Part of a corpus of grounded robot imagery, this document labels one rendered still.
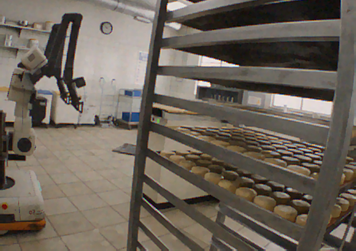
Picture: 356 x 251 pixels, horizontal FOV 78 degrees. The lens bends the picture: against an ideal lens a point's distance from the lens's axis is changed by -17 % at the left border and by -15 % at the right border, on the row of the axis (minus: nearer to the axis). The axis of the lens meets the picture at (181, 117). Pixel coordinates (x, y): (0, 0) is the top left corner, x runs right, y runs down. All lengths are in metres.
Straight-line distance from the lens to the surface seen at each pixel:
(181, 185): 2.44
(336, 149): 0.41
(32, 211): 1.85
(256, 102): 2.60
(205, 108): 0.63
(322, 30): 0.48
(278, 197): 0.62
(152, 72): 0.83
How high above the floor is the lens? 1.09
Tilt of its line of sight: 6 degrees down
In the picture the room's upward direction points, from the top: 8 degrees clockwise
